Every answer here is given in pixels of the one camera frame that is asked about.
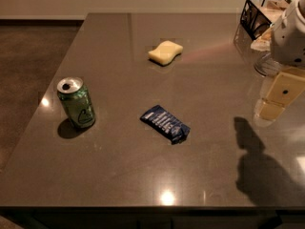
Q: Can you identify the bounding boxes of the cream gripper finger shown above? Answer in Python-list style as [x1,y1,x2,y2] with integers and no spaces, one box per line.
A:
[257,99,285,121]

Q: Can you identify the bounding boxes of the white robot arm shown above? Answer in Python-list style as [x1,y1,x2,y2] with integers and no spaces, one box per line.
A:
[254,0,305,122]

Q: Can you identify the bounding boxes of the blue rxbar wrapper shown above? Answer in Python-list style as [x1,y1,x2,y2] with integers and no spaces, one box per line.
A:
[140,105,191,145]

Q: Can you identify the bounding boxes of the clear glass container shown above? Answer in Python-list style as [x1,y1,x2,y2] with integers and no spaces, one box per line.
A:
[254,52,282,77]

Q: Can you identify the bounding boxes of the yellow sponge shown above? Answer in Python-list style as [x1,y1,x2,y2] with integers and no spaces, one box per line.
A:
[148,41,183,66]

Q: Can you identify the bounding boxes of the green soda can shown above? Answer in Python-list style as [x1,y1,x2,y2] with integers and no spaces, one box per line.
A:
[57,77,95,129]

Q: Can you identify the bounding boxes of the black wire basket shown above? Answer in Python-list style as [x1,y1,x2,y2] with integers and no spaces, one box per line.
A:
[240,0,289,40]

